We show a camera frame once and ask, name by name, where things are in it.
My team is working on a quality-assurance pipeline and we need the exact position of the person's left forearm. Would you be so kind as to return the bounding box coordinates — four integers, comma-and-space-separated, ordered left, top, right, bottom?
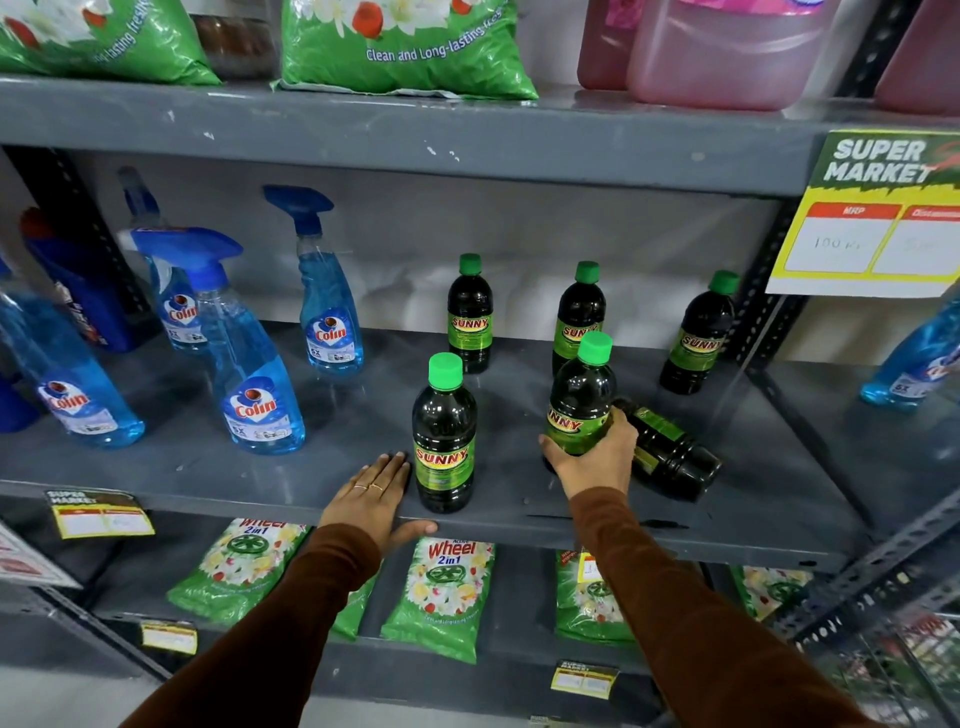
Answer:
123, 523, 385, 728

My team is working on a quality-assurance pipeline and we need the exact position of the large green detergent bag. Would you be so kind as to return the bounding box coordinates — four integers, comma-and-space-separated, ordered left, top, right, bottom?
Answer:
0, 0, 223, 87
273, 0, 540, 102

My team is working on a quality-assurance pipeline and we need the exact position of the dark green-capped cleaner bottle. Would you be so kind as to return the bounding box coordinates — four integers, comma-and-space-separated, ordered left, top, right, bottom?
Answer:
411, 352, 479, 516
545, 330, 618, 475
447, 253, 495, 375
552, 261, 607, 377
611, 396, 723, 504
659, 270, 741, 397

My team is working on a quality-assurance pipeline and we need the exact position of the person's left hand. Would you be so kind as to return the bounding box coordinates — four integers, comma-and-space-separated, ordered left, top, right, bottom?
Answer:
318, 452, 438, 558

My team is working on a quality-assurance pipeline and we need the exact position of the person's right forearm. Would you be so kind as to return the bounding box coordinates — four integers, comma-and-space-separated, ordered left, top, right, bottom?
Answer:
570, 487, 890, 728

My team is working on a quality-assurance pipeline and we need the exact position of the pink liquid jug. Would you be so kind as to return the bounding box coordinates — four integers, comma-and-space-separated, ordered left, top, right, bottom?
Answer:
576, 0, 648, 92
626, 0, 843, 113
873, 0, 960, 118

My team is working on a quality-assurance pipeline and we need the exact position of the small green detergent pack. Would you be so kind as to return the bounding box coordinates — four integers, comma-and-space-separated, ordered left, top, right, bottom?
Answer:
329, 568, 381, 643
730, 565, 816, 624
165, 517, 313, 628
380, 537, 497, 666
554, 549, 639, 647

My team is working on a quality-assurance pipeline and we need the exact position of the wire mesh basket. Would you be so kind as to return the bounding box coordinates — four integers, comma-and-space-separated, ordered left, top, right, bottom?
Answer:
806, 600, 960, 728

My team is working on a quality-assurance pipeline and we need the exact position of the brown jar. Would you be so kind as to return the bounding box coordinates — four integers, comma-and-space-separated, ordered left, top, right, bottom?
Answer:
189, 13, 280, 81

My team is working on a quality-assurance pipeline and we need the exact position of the dark blue red-capped bottle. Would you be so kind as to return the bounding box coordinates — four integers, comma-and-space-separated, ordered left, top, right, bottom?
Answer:
19, 207, 141, 354

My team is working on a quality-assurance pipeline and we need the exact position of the large green yellow price sign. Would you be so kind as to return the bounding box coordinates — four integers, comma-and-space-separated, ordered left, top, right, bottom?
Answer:
765, 130, 960, 300

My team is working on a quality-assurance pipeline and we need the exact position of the small yellow price tag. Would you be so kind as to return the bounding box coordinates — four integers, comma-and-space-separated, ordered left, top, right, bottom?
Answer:
550, 660, 621, 701
140, 620, 199, 657
44, 489, 157, 542

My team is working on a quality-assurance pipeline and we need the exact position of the red white price tag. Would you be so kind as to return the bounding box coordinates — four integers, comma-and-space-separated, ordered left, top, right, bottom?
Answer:
0, 519, 81, 591

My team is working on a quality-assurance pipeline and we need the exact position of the person's right hand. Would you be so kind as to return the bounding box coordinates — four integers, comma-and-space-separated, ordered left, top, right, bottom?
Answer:
538, 408, 639, 501

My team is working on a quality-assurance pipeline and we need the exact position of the blue glass cleaner spray bottle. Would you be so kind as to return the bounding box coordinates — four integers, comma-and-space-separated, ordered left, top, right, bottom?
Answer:
0, 255, 147, 450
262, 185, 366, 377
131, 227, 307, 456
116, 166, 209, 354
859, 296, 960, 411

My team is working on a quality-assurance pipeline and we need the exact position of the grey metal shelving rack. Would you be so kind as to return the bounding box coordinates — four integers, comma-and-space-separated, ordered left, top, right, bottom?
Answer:
0, 0, 960, 728

